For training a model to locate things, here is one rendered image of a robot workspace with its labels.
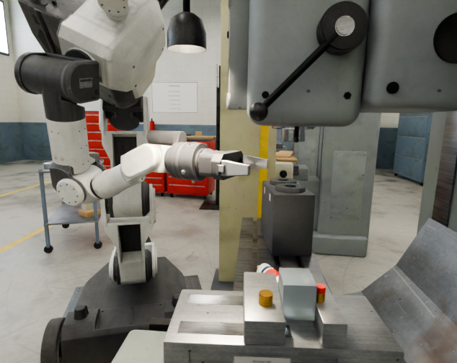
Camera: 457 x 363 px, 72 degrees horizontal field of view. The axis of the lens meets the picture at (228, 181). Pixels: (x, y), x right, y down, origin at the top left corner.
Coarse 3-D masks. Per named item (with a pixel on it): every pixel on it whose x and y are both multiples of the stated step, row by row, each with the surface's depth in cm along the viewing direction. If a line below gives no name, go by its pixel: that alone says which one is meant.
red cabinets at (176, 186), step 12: (96, 120) 529; (108, 120) 529; (96, 132) 532; (96, 144) 536; (156, 144) 531; (108, 168) 544; (144, 180) 545; (156, 180) 542; (168, 180) 536; (180, 180) 531; (204, 180) 522; (168, 192) 541; (180, 192) 536; (192, 192) 532; (204, 192) 526
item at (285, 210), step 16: (272, 192) 92; (288, 192) 91; (304, 192) 92; (272, 208) 91; (288, 208) 90; (304, 208) 90; (272, 224) 91; (288, 224) 91; (304, 224) 91; (272, 240) 92; (288, 240) 92; (304, 240) 92
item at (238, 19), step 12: (228, 0) 56; (240, 0) 56; (240, 12) 57; (240, 24) 57; (228, 36) 59; (240, 36) 57; (228, 48) 60; (240, 48) 58; (228, 60) 60; (240, 60) 58; (228, 72) 60; (240, 72) 58; (228, 84) 59; (240, 84) 59; (228, 96) 59; (240, 96) 59; (228, 108) 60; (240, 108) 60
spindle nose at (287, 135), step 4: (284, 132) 60; (288, 132) 60; (292, 132) 59; (300, 132) 60; (304, 132) 60; (280, 136) 62; (284, 136) 60; (288, 136) 60; (292, 136) 60; (300, 136) 60; (304, 136) 60; (284, 140) 61; (288, 140) 60; (292, 140) 60; (300, 140) 60; (304, 140) 61
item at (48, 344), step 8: (56, 320) 114; (64, 320) 117; (48, 328) 110; (56, 328) 110; (48, 336) 108; (56, 336) 108; (48, 344) 106; (56, 344) 107; (40, 352) 105; (48, 352) 105; (56, 352) 106; (40, 360) 104; (48, 360) 105; (56, 360) 106
